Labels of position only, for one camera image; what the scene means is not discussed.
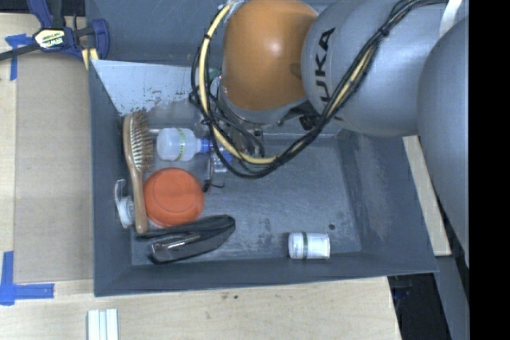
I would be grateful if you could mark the pale wood board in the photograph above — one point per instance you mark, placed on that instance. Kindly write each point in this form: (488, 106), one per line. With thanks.
(52, 171)

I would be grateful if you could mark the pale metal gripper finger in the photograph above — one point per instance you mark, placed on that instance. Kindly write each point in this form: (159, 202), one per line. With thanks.
(218, 164)
(210, 183)

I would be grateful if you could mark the clear plastic bottle blue cap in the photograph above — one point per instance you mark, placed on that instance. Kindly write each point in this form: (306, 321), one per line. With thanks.
(175, 144)

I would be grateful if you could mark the black stapler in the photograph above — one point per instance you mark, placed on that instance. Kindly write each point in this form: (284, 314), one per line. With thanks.
(191, 241)

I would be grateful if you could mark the orange round disc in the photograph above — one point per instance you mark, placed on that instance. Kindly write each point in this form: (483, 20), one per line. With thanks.
(173, 197)

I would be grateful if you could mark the grey metal bin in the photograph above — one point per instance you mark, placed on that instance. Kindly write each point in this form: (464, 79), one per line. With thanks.
(279, 203)

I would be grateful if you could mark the small white jar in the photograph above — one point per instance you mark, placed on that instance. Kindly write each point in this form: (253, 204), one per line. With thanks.
(310, 245)

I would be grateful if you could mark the wooden hairbrush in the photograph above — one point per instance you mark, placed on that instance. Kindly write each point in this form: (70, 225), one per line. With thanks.
(137, 155)

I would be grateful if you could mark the black cylinder on white bracket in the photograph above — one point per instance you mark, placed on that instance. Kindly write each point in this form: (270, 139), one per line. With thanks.
(309, 122)

